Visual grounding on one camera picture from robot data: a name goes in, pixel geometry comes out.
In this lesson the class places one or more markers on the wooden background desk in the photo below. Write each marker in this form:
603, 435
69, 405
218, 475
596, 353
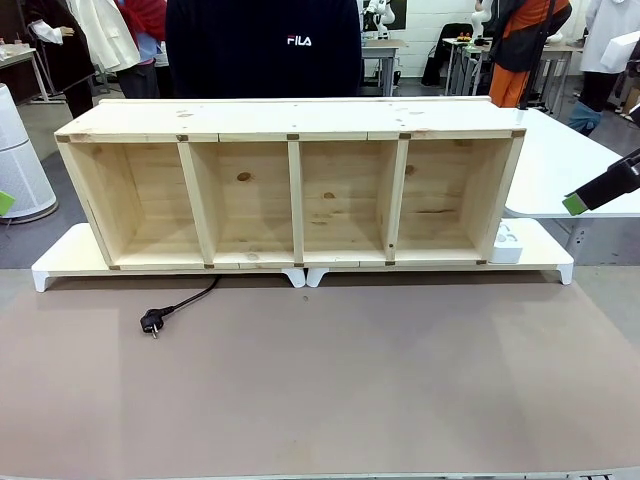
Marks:
17, 57

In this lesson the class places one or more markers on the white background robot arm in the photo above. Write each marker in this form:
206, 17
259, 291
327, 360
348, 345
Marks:
481, 20
378, 15

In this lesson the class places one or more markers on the white side table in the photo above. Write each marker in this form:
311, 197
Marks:
565, 165

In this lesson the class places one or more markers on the blue bag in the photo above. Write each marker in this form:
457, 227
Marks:
585, 119

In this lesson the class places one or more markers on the person in orange black clothing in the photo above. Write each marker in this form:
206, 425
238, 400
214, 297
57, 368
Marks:
525, 40

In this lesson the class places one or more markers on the white power strip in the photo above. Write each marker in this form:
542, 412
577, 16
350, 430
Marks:
506, 245

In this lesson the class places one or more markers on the seated person in black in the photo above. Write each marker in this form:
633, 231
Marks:
445, 55

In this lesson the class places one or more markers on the light wooden four-compartment shelf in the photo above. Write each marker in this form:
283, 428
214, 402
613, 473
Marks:
250, 120

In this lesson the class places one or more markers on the white monitor riser stand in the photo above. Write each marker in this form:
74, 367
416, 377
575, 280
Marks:
75, 255
540, 250

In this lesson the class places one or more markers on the person in navy FILA sweater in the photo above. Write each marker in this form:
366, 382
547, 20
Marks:
260, 60

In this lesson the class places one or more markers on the grey background table with objects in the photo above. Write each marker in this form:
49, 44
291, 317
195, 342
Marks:
465, 50

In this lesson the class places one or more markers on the white cylindrical air purifier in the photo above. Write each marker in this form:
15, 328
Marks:
20, 170

